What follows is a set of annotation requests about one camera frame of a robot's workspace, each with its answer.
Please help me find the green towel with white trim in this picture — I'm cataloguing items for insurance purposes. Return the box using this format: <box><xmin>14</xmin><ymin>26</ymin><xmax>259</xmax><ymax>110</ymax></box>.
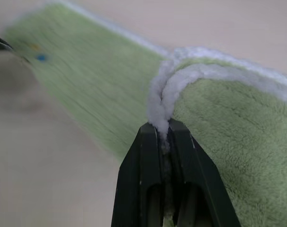
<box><xmin>3</xmin><ymin>1</ymin><xmax>287</xmax><ymax>227</ymax></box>

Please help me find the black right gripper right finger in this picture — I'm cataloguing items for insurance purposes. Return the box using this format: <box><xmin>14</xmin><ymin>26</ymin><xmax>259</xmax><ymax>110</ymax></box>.
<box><xmin>167</xmin><ymin>118</ymin><xmax>242</xmax><ymax>227</ymax></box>

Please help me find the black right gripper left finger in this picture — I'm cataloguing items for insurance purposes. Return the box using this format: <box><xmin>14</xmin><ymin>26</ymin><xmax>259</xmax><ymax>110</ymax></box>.
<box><xmin>111</xmin><ymin>123</ymin><xmax>167</xmax><ymax>227</ymax></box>

